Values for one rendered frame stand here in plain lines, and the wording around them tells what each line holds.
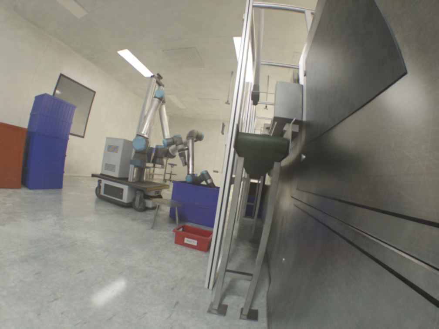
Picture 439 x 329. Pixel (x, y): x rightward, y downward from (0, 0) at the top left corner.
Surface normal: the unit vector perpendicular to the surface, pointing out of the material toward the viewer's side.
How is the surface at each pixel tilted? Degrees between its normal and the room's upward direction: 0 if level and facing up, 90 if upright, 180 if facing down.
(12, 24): 90
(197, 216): 90
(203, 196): 90
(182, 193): 90
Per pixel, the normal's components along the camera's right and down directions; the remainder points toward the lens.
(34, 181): 0.98, 0.14
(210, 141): -0.18, -0.07
